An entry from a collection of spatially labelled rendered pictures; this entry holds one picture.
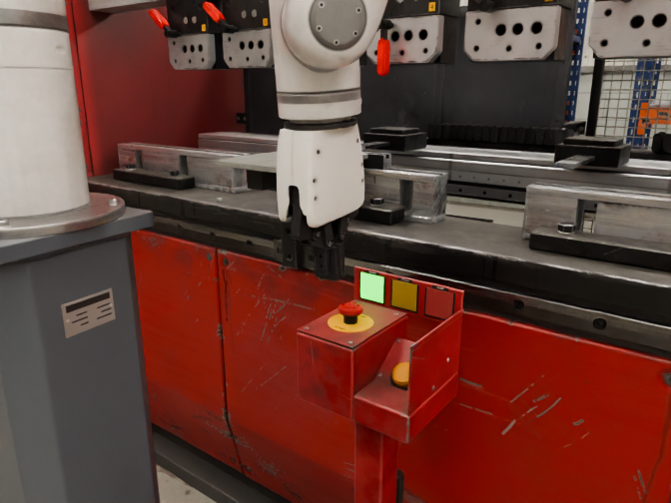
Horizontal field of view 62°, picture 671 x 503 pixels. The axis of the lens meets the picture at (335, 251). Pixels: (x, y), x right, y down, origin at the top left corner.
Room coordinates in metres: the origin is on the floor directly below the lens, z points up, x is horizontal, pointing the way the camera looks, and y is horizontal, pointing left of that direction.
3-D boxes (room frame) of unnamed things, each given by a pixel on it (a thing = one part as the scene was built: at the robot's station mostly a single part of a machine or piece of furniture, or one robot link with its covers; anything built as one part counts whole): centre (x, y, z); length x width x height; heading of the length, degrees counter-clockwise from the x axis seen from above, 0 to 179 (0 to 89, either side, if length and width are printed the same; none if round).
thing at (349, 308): (0.80, -0.02, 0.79); 0.04 x 0.04 x 0.04
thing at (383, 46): (1.08, -0.09, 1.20); 0.04 x 0.02 x 0.10; 143
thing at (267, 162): (1.10, 0.08, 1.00); 0.26 x 0.18 x 0.01; 143
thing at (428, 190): (1.19, -0.05, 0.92); 0.39 x 0.06 x 0.10; 53
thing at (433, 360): (0.78, -0.07, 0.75); 0.20 x 0.16 x 0.18; 53
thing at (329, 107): (0.58, 0.01, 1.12); 0.09 x 0.08 x 0.03; 143
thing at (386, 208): (1.15, 0.00, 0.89); 0.30 x 0.05 x 0.03; 53
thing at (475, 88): (1.77, -0.12, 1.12); 1.13 x 0.02 x 0.44; 53
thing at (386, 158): (1.21, -0.03, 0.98); 0.20 x 0.03 x 0.03; 53
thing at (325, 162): (0.58, 0.01, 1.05); 0.10 x 0.07 x 0.11; 143
